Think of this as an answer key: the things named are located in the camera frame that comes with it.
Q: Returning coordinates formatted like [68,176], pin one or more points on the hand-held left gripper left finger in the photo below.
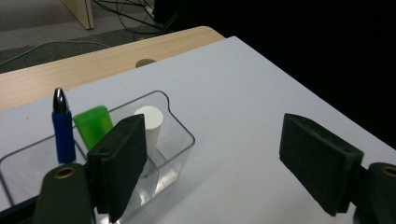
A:
[120,161]

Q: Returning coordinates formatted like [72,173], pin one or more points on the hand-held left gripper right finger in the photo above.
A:
[320,165]

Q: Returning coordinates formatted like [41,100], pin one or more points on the green marker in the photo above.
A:
[91,124]

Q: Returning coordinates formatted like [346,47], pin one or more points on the white eraser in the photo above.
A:
[152,124]

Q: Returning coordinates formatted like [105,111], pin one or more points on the clear acrylic organizer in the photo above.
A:
[177,146]

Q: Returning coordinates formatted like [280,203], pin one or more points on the blue pen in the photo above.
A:
[63,137]

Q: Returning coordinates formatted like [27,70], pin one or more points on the wooden table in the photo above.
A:
[93,65]

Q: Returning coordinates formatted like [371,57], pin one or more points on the round brown table grommet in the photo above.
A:
[144,62]

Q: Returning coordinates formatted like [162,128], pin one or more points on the wooden shelf frame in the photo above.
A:
[81,12]

